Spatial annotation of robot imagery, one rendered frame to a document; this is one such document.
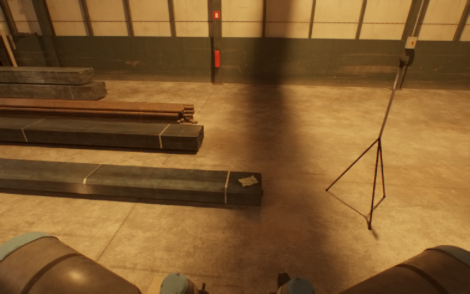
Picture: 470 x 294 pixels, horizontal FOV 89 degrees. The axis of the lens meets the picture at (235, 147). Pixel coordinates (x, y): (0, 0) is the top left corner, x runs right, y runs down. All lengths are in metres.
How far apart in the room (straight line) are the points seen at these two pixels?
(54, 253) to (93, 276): 0.08
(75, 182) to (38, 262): 2.98
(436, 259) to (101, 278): 0.54
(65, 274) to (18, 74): 8.38
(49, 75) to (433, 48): 11.30
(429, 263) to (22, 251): 0.66
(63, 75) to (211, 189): 5.95
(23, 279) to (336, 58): 9.00
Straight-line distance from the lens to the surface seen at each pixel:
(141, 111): 4.96
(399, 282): 0.48
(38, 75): 8.35
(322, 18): 9.05
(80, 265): 0.49
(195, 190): 2.84
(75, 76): 7.68
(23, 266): 0.53
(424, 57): 10.23
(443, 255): 0.56
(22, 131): 5.41
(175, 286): 1.00
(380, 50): 9.56
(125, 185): 3.13
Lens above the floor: 1.90
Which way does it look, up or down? 27 degrees down
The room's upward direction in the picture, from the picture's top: straight up
